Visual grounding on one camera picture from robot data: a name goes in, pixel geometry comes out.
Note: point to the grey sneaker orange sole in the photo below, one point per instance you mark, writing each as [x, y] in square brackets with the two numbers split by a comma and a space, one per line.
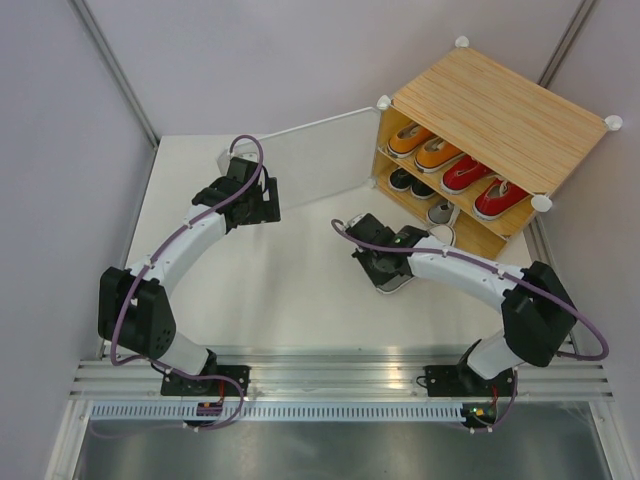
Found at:
[443, 233]

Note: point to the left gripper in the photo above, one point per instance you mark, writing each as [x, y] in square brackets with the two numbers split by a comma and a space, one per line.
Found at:
[267, 211]

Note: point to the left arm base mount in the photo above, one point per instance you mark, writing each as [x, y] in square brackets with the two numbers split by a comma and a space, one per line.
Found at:
[176, 385]

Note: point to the wooden shoe cabinet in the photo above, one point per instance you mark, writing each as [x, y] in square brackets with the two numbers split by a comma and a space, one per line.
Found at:
[523, 132]

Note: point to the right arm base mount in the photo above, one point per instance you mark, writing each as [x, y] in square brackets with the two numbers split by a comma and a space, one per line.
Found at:
[460, 381]

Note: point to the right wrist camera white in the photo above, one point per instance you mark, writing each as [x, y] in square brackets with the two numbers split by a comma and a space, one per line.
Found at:
[355, 220]

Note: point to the white cabinet door panel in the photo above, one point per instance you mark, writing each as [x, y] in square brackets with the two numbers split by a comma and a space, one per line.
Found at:
[323, 158]

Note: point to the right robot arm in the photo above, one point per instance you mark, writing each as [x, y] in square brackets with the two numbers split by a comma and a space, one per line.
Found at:
[533, 304]

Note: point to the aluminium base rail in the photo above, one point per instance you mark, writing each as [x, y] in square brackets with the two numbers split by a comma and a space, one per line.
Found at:
[360, 374]

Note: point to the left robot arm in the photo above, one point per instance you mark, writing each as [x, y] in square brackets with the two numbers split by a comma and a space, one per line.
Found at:
[134, 304]

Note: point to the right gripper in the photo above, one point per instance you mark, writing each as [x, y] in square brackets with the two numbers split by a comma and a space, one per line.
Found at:
[376, 278]

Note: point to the black sneaker white laces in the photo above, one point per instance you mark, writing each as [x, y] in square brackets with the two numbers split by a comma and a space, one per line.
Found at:
[421, 191]

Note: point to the red sneaker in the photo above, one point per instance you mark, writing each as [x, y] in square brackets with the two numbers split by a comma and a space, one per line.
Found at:
[466, 171]
[500, 196]

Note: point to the white slotted cable duct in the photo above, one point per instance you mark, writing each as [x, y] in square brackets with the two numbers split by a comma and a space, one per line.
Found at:
[279, 411]

